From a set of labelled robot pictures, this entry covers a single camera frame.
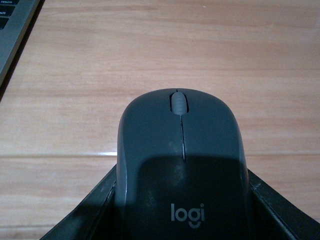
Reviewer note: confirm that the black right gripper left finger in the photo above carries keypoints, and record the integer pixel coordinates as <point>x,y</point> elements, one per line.
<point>93,218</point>

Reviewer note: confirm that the grey open laptop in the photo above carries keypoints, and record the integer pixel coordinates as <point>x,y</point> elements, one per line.
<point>17,18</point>

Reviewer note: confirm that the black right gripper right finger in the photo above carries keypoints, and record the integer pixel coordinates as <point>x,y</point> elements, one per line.
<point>275,218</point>

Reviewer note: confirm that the wooden desk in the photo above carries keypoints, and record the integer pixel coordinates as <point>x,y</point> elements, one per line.
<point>85,60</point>

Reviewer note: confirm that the dark grey logi mouse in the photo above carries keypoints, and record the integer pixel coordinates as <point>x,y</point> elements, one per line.
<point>181,172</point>

